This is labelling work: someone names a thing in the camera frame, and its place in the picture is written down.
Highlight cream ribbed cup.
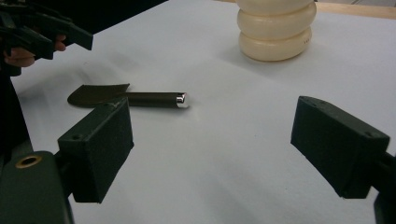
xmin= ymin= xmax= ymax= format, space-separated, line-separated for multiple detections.
xmin=236 ymin=0 xmax=318 ymax=63

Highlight white table board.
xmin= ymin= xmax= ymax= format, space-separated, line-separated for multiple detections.
xmin=10 ymin=0 xmax=396 ymax=224

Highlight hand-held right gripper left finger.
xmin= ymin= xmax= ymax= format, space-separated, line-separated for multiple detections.
xmin=54 ymin=97 xmax=135 ymax=204

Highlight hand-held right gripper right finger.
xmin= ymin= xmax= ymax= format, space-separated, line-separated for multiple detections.
xmin=290 ymin=95 xmax=396 ymax=200

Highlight black comb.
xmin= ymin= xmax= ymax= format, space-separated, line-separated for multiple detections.
xmin=66 ymin=83 xmax=190 ymax=109

